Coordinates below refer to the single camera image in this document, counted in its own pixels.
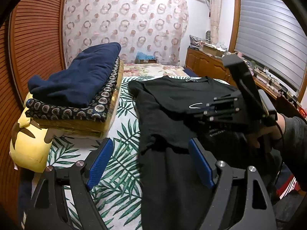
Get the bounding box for black t-shirt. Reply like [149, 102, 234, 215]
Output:
[128, 75, 284, 230]

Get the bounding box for grey right sleeve forearm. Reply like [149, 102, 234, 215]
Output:
[280, 115, 306, 192]

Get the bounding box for person's right hand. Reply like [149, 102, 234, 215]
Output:
[248, 113, 285, 148]

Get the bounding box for palm leaf print blanket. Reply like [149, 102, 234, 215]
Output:
[46, 75, 231, 230]

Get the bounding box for folded mustard yellow garment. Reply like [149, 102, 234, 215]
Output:
[34, 60, 124, 139]

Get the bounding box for folded dark patterned garment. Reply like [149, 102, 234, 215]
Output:
[24, 58, 120, 122]

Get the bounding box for wooden sideboard cabinet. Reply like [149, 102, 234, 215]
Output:
[185, 47, 306, 119]

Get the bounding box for open cardboard box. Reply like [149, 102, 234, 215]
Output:
[200, 43, 226, 57]

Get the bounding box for yellow plush pillow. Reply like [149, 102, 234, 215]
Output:
[9, 106, 59, 173]

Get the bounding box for red white striped cloth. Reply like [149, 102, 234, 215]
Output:
[275, 163, 300, 199]

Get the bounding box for grey window roller blind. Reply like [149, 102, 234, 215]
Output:
[235, 0, 306, 90]

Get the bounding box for folded navy blue garment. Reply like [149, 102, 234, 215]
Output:
[28, 42, 121, 108]

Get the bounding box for floral bed cover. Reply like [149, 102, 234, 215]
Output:
[123, 63, 189, 77]

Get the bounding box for cardboard box blue contents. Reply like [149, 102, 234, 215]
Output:
[134, 52, 157, 64]

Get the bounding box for cream tied side curtain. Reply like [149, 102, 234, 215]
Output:
[210, 0, 222, 45]

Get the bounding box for circle pattern sheer curtain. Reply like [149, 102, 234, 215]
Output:
[63, 0, 189, 65]

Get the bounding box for brown louvered wardrobe door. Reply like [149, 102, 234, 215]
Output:
[1, 0, 65, 226]

